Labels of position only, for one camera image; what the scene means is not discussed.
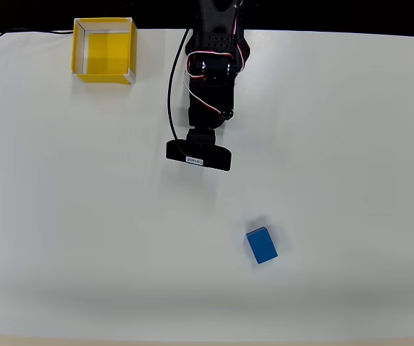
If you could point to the black webcam with white label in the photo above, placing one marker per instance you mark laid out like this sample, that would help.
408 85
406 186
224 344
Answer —
207 156

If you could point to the blue block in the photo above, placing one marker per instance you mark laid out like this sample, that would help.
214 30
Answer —
262 245

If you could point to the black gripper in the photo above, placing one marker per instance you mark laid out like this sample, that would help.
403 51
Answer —
203 116

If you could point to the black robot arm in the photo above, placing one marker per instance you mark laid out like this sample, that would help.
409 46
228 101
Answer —
214 39

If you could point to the yellow open box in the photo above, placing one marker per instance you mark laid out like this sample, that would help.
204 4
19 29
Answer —
109 50

